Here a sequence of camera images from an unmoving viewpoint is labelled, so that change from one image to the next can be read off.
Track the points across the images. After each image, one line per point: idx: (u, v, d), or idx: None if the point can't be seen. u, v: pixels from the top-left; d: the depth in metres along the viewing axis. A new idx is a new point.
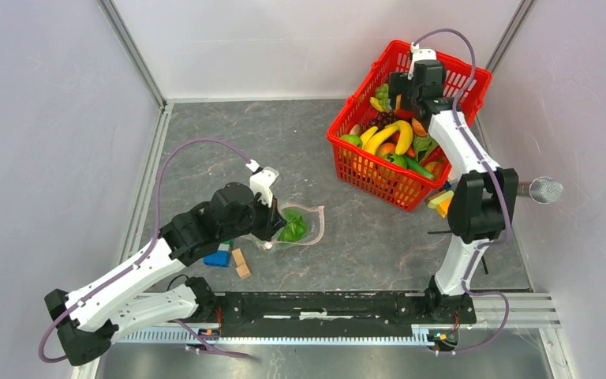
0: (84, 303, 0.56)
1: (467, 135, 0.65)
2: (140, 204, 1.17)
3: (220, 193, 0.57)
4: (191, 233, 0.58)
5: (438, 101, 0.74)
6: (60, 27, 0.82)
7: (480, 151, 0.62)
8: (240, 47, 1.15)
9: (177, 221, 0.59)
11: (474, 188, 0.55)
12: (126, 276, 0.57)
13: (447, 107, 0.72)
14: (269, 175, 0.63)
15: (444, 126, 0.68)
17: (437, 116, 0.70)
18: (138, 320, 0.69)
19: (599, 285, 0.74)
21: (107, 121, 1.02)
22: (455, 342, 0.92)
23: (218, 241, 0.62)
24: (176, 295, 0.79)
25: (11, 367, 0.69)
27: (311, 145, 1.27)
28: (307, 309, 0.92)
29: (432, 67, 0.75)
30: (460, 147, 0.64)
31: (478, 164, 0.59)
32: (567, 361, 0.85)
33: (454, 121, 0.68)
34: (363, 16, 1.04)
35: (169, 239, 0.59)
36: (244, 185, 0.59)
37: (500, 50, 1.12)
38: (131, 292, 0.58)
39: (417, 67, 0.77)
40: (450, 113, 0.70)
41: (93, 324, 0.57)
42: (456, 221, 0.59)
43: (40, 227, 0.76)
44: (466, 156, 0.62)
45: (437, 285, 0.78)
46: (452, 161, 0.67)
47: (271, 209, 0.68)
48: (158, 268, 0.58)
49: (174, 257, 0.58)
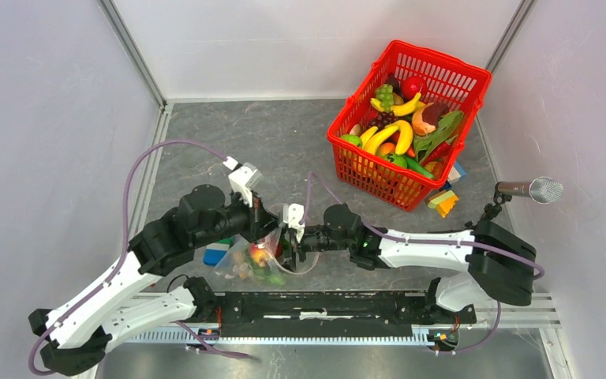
0: (61, 324, 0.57)
1: (418, 238, 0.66)
2: (139, 204, 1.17)
3: (186, 200, 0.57)
4: (160, 244, 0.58)
5: (369, 242, 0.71)
6: (59, 26, 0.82)
7: (443, 238, 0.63)
8: (239, 46, 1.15)
9: (147, 232, 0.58)
11: (491, 268, 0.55)
12: (100, 294, 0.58)
13: (377, 239, 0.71)
14: (245, 171, 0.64)
15: (396, 252, 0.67)
17: (383, 253, 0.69)
18: (132, 328, 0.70)
19: (600, 285, 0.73)
21: (106, 121, 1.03)
22: (454, 342, 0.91)
23: (192, 248, 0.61)
24: (172, 298, 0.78)
25: (11, 367, 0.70)
27: (311, 145, 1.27)
28: (308, 309, 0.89)
29: (357, 223, 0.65)
30: (429, 251, 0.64)
31: (462, 250, 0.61)
32: (567, 361, 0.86)
33: (397, 241, 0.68)
34: (363, 16, 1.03)
35: (139, 253, 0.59)
36: (212, 189, 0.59)
37: (499, 51, 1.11)
38: (106, 309, 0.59)
39: (342, 228, 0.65)
40: (386, 238, 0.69)
41: (76, 342, 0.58)
42: (508, 299, 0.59)
43: (42, 226, 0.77)
44: (444, 251, 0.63)
45: (446, 308, 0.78)
46: (436, 265, 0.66)
47: (253, 210, 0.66)
48: (128, 283, 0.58)
49: (144, 273, 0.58)
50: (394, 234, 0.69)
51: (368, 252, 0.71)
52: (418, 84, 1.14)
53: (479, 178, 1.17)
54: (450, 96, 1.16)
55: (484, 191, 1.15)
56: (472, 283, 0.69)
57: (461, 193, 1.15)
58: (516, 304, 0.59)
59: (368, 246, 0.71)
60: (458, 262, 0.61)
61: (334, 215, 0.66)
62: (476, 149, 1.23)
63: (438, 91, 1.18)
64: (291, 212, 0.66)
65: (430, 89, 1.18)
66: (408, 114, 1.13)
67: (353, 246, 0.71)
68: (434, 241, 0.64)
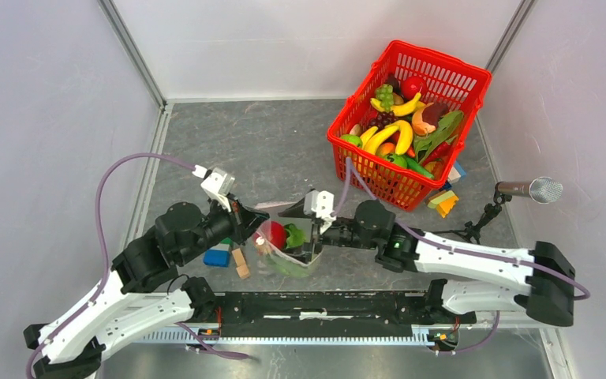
0: (51, 340, 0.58)
1: (465, 249, 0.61)
2: (139, 204, 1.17)
3: (161, 219, 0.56)
4: (141, 264, 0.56)
5: (401, 245, 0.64)
6: (59, 25, 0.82)
7: (499, 254, 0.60)
8: (240, 46, 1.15)
9: (130, 250, 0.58)
11: (551, 294, 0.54)
12: (84, 313, 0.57)
13: (411, 242, 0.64)
14: (215, 178, 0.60)
15: (437, 260, 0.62)
17: (420, 259, 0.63)
18: (126, 337, 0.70)
19: (600, 285, 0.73)
21: (106, 121, 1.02)
22: (455, 342, 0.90)
23: (174, 267, 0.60)
24: (169, 302, 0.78)
25: (12, 368, 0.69)
27: (311, 145, 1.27)
28: (308, 309, 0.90)
29: (390, 221, 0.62)
30: (482, 265, 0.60)
31: (520, 270, 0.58)
32: (567, 361, 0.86)
33: (440, 248, 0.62)
34: (363, 16, 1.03)
35: (121, 272, 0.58)
36: (188, 207, 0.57)
37: (499, 51, 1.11)
38: (93, 327, 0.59)
39: (376, 227, 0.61)
40: (424, 241, 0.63)
41: (67, 357, 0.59)
42: (549, 320, 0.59)
43: (42, 227, 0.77)
44: (499, 268, 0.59)
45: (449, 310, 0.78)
46: (474, 278, 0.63)
47: (234, 214, 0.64)
48: (111, 304, 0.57)
49: (125, 292, 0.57)
50: (433, 238, 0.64)
51: (399, 254, 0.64)
52: (418, 84, 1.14)
53: (479, 178, 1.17)
54: (450, 97, 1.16)
55: (484, 191, 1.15)
56: (499, 294, 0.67)
57: (461, 193, 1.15)
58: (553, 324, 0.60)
59: (399, 249, 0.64)
60: (514, 282, 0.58)
61: (372, 211, 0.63)
62: (476, 149, 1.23)
63: (438, 91, 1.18)
64: (318, 201, 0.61)
65: (430, 89, 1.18)
66: (408, 114, 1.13)
67: (380, 246, 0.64)
68: (490, 256, 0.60)
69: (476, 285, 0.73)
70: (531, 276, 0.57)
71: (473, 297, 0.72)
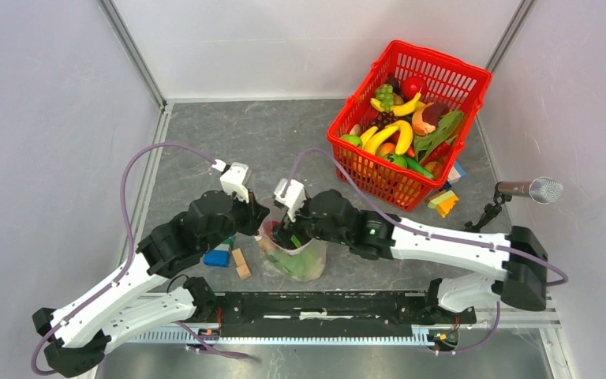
0: (67, 322, 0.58)
1: (442, 235, 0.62)
2: (139, 204, 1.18)
3: (196, 204, 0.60)
4: (170, 246, 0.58)
5: (375, 230, 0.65)
6: (59, 26, 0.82)
7: (476, 239, 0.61)
8: (239, 47, 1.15)
9: (157, 234, 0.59)
11: (526, 277, 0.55)
12: (106, 294, 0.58)
13: (384, 227, 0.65)
14: (237, 171, 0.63)
15: (414, 246, 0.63)
17: (395, 245, 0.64)
18: (131, 329, 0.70)
19: (600, 285, 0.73)
21: (106, 121, 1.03)
22: (454, 342, 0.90)
23: (200, 252, 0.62)
24: (172, 298, 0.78)
25: (12, 367, 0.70)
27: (311, 145, 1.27)
28: (307, 309, 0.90)
29: (343, 208, 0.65)
30: (460, 251, 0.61)
31: (496, 255, 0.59)
32: (567, 361, 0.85)
33: (417, 234, 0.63)
34: (363, 16, 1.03)
35: (147, 254, 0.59)
36: (220, 195, 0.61)
37: (499, 51, 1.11)
38: (111, 309, 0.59)
39: (328, 215, 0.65)
40: (401, 227, 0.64)
41: (79, 341, 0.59)
42: (525, 305, 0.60)
43: (40, 227, 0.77)
44: (476, 254, 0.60)
45: (447, 309, 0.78)
46: (450, 262, 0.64)
47: (250, 205, 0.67)
48: (136, 285, 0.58)
49: (152, 273, 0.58)
50: (409, 225, 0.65)
51: (375, 240, 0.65)
52: (418, 84, 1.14)
53: (479, 178, 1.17)
54: (450, 96, 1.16)
55: (484, 191, 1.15)
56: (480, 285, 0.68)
57: (461, 193, 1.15)
58: (528, 309, 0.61)
59: (373, 234, 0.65)
60: (491, 268, 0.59)
61: (324, 200, 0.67)
62: (476, 148, 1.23)
63: (438, 91, 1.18)
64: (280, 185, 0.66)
65: (430, 89, 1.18)
66: (408, 114, 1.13)
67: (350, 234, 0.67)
68: (469, 242, 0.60)
69: (462, 279, 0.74)
70: (507, 261, 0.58)
71: (460, 291, 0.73)
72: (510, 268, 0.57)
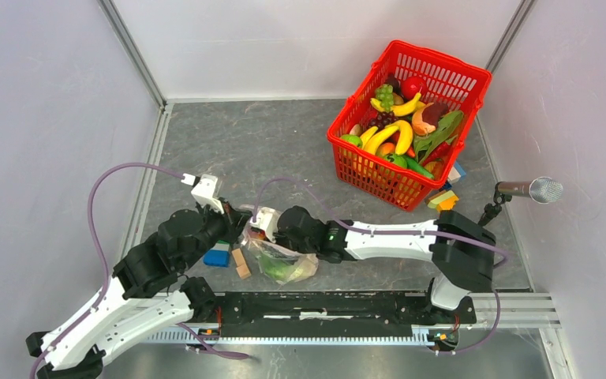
0: (54, 347, 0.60)
1: (383, 229, 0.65)
2: (139, 204, 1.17)
3: (165, 227, 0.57)
4: (144, 270, 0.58)
5: (334, 236, 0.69)
6: (59, 26, 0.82)
7: (408, 228, 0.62)
8: (239, 46, 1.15)
9: (131, 257, 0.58)
11: (453, 257, 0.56)
12: (87, 320, 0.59)
13: (342, 230, 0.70)
14: (207, 184, 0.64)
15: (361, 245, 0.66)
17: (349, 245, 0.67)
18: (125, 342, 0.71)
19: (601, 285, 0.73)
21: (107, 121, 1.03)
22: (454, 342, 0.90)
23: (175, 272, 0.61)
24: (167, 304, 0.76)
25: (13, 367, 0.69)
27: (311, 145, 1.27)
28: (307, 309, 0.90)
29: (302, 220, 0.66)
30: (395, 241, 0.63)
31: (426, 239, 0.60)
32: (567, 360, 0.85)
33: (363, 234, 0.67)
34: (363, 16, 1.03)
35: (124, 277, 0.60)
36: (189, 214, 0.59)
37: (499, 51, 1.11)
38: (94, 332, 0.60)
39: (289, 228, 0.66)
40: (352, 230, 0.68)
41: (70, 362, 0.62)
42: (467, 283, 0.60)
43: (41, 226, 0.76)
44: (409, 242, 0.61)
45: (443, 306, 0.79)
46: (400, 255, 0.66)
47: (226, 215, 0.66)
48: (114, 309, 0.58)
49: (127, 297, 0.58)
50: (360, 227, 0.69)
51: (334, 244, 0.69)
52: (418, 84, 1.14)
53: (480, 178, 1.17)
54: (450, 96, 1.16)
55: (484, 191, 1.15)
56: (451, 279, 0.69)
57: (461, 193, 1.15)
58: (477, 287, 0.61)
59: (333, 238, 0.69)
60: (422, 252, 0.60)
61: (284, 216, 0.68)
62: (476, 148, 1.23)
63: (438, 91, 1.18)
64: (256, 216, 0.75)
65: (430, 89, 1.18)
66: (408, 114, 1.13)
67: (314, 243, 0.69)
68: (399, 232, 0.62)
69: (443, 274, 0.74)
70: (433, 244, 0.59)
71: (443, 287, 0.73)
72: (435, 249, 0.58)
